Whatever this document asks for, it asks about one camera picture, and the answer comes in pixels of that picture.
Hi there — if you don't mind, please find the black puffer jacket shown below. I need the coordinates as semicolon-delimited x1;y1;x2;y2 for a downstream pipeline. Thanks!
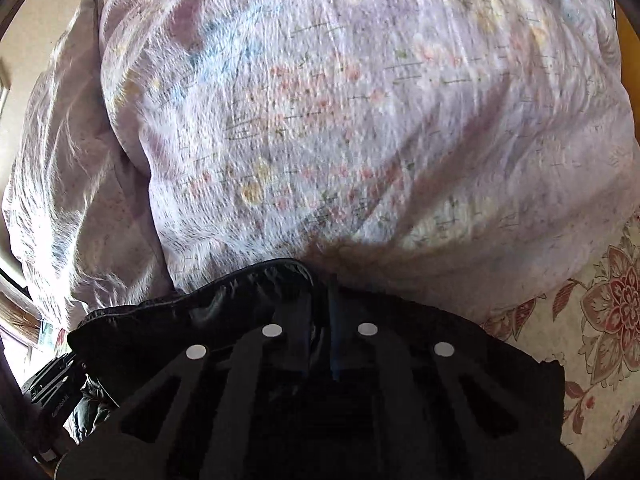
67;258;566;480

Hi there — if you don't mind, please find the floral bed sheet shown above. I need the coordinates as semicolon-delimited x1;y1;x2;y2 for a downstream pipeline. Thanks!
479;212;640;477

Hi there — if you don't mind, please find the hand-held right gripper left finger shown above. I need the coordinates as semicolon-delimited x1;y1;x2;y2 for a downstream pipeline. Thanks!
106;305;316;480

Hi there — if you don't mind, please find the wooden furniture edge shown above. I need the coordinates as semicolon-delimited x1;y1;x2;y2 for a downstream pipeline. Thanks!
0;262;51;353

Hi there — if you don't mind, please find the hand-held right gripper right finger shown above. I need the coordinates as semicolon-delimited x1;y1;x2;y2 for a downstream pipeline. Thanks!
326;280;538;480

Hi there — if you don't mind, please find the pink floral pillow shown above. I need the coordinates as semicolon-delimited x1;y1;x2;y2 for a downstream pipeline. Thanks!
99;0;640;322

